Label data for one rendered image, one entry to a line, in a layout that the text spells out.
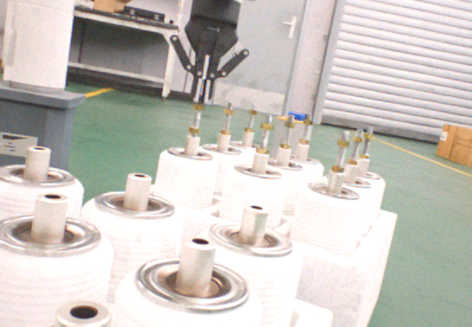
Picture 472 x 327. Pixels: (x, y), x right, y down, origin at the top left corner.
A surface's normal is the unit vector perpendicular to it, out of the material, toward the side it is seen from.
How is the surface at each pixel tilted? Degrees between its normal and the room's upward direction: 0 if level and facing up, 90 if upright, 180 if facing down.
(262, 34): 90
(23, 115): 93
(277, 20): 90
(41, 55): 90
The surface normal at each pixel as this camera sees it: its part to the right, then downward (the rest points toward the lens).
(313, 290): -0.39, 0.07
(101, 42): 0.11, 0.17
